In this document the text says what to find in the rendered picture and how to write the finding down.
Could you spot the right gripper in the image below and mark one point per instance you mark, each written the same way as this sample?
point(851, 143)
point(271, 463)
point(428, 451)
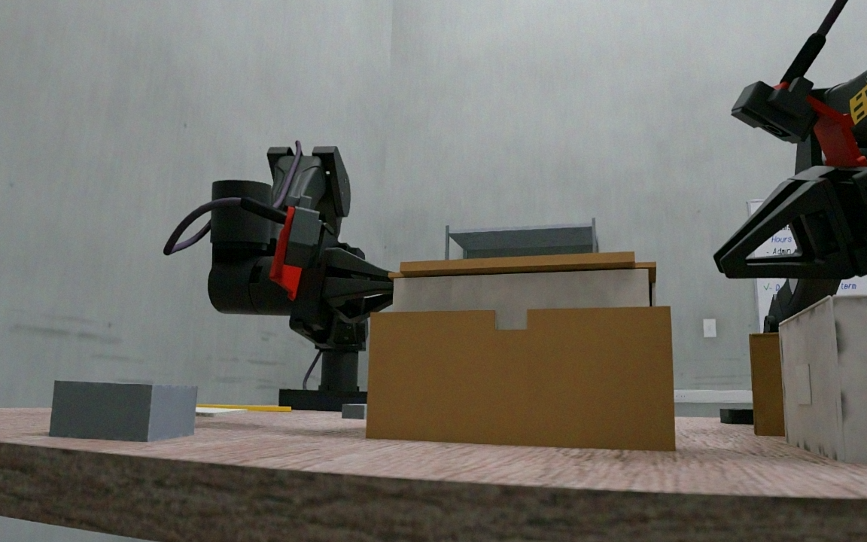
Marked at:
point(336, 284)

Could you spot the white box with tan tape band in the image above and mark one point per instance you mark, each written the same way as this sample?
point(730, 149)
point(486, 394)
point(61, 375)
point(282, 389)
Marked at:
point(823, 354)

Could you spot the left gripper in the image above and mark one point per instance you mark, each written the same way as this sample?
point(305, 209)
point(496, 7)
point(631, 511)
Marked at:
point(839, 254)

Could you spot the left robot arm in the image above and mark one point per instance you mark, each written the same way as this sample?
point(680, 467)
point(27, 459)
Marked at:
point(786, 115)

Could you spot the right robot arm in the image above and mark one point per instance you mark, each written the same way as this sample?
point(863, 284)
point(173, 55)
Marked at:
point(239, 239)

